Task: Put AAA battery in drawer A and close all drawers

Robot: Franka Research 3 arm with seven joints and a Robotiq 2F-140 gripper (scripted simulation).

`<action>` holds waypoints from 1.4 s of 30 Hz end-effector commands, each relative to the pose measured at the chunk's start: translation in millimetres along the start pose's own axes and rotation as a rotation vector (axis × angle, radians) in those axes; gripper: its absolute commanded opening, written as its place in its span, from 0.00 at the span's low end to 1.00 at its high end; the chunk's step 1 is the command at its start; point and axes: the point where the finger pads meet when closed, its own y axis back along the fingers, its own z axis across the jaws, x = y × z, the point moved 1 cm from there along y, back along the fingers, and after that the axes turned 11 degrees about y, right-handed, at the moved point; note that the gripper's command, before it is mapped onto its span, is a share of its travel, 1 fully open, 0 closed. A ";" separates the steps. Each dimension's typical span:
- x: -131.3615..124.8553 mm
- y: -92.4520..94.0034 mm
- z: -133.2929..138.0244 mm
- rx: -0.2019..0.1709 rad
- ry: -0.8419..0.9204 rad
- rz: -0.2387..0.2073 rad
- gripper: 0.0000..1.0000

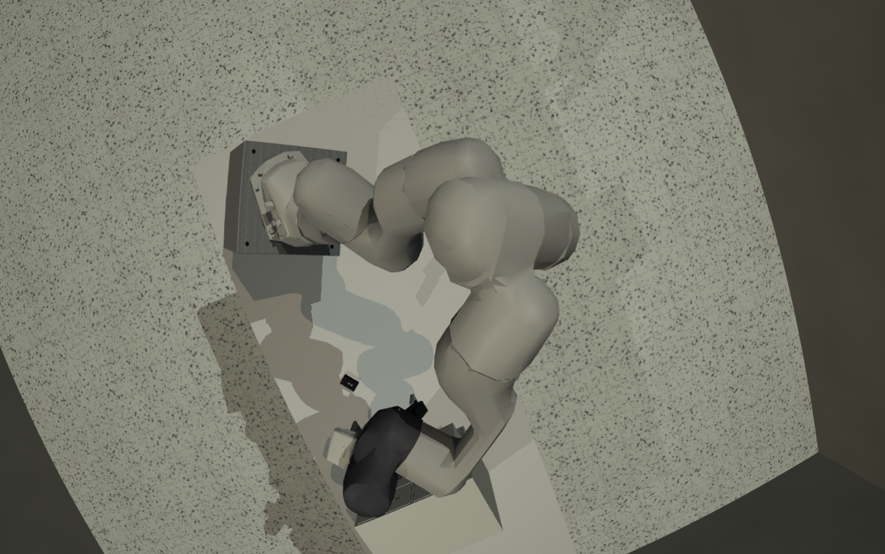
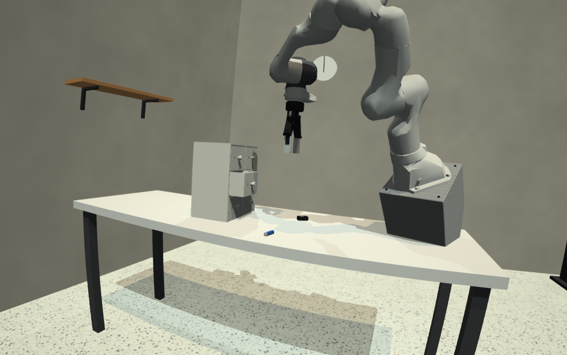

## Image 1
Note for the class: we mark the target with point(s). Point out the small grey chest of drawers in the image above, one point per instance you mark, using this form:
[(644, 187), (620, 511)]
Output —
[(434, 525)]

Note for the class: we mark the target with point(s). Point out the black nine-volt battery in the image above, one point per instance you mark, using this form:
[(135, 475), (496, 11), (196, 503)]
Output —
[(349, 382)]

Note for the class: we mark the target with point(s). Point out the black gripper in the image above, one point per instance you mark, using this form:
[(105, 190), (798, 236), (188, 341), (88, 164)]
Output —
[(416, 408)]

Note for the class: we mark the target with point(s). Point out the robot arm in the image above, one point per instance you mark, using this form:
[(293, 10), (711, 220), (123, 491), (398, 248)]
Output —
[(489, 231)]

